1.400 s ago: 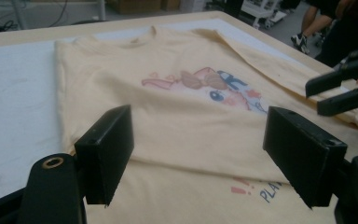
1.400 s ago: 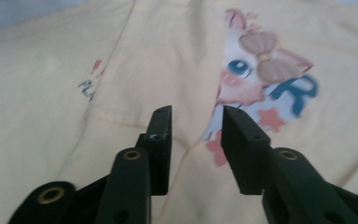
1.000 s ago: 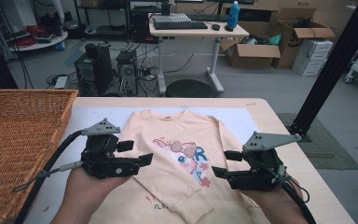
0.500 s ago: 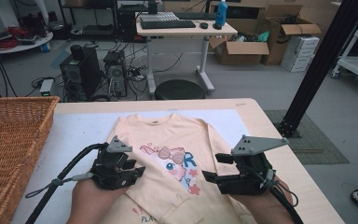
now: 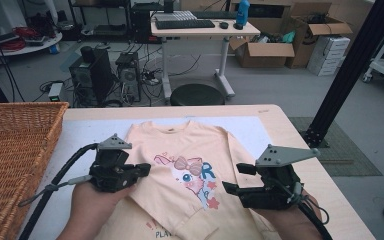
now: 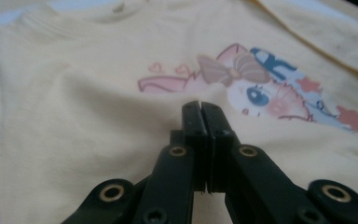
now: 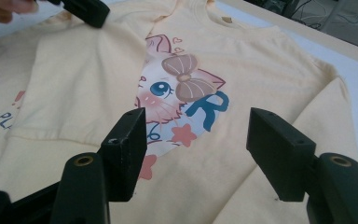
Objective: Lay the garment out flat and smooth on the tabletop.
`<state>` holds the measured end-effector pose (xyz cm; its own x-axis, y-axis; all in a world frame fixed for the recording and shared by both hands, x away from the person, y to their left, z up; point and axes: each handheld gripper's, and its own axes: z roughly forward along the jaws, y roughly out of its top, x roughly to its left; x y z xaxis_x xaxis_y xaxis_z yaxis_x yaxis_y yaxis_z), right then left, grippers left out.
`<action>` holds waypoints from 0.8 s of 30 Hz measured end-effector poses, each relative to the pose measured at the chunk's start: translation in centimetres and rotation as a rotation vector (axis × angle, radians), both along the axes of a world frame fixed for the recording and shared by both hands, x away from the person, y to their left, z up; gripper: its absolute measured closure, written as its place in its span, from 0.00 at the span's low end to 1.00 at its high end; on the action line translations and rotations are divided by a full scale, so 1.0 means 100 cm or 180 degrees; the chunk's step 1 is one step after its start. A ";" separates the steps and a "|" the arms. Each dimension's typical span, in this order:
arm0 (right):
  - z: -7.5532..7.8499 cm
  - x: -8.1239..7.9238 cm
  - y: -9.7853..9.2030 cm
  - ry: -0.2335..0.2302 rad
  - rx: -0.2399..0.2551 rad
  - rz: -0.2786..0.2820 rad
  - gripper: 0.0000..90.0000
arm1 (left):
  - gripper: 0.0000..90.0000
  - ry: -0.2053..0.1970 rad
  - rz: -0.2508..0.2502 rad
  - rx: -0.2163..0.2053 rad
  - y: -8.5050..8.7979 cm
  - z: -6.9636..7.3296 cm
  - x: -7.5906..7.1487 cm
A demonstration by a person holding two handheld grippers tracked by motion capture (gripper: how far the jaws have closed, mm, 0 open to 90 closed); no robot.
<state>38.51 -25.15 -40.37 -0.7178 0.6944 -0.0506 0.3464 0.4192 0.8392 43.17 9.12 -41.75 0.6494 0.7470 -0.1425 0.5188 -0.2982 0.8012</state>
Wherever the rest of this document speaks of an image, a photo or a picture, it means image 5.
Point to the small black disc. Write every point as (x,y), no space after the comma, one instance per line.
(238,26)

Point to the person's right hand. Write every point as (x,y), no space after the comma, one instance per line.
(293,220)

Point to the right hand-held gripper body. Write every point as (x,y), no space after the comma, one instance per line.
(276,190)

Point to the blue bottle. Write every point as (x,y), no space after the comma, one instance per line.
(243,13)

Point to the black computer mouse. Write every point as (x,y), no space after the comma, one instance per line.
(223,25)

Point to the white power box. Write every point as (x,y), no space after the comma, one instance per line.
(56,92)

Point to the grey floor mat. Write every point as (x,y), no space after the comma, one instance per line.
(350,156)

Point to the tall open cardboard box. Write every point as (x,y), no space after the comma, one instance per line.
(300,46)

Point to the white table mat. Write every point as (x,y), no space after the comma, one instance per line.
(93,133)

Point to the stack of white boxes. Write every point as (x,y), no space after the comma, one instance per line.
(330,56)

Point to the large black computer tower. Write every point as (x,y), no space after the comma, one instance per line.
(90,80)

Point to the white keyboard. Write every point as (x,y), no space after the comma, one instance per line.
(175,15)

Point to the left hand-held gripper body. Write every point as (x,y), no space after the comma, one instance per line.
(111,173)

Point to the black metal shelf rack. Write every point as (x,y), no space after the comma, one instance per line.
(106,30)

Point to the small grey computer tower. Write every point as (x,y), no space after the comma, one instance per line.
(128,78)

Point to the peach cartoon print shirt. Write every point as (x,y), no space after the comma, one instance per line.
(166,140)

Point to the person's left hand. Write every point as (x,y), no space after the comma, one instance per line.
(93,210)

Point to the black computer under desk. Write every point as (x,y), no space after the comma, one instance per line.
(141,23)

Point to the black metal frame post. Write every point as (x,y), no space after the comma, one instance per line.
(346,73)

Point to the round white table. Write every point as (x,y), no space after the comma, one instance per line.
(36,49)

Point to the low open cardboard box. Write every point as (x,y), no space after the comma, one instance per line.
(263,55)

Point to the black keyboard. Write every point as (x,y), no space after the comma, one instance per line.
(185,24)
(215,15)

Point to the black round stool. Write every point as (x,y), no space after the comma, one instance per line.
(196,95)

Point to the white-legged wooden desk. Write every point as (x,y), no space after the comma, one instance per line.
(206,31)

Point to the woven wicker basket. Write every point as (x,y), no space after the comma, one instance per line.
(13,160)

